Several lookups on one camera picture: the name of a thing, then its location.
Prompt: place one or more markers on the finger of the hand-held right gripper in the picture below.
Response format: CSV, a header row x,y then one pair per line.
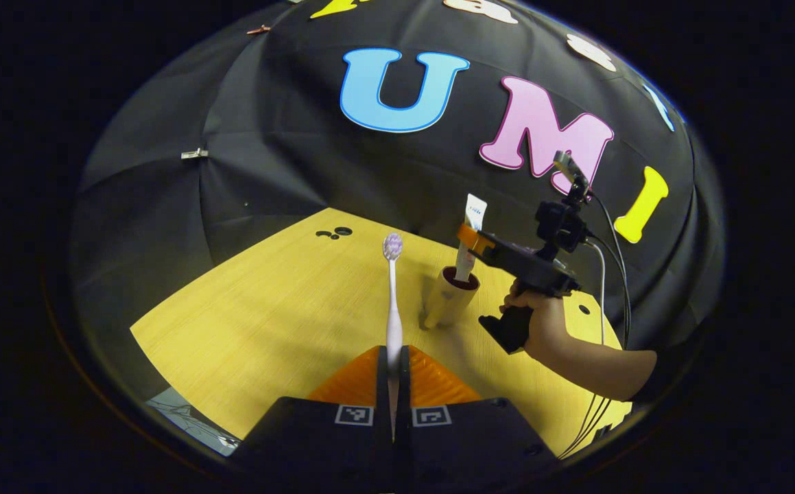
x,y
483,243

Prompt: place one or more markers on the wooden desktop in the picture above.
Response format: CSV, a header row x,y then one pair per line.
x,y
280,322

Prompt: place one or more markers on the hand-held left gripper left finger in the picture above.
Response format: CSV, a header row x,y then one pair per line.
x,y
322,446

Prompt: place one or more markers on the black backdrop cloth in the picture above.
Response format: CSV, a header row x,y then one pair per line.
x,y
301,171

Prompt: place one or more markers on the copper metal clip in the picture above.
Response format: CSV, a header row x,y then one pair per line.
x,y
258,29

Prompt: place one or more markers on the pale pink toothbrush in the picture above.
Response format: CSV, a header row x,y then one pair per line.
x,y
393,302

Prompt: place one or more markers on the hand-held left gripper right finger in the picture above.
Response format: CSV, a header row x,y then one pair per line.
x,y
472,446

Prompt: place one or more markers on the white toothpaste tube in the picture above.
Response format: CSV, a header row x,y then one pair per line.
x,y
474,209

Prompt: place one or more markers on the beige cup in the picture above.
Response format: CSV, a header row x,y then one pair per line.
x,y
446,305

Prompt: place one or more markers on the silver metal clip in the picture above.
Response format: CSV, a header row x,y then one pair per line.
x,y
194,153

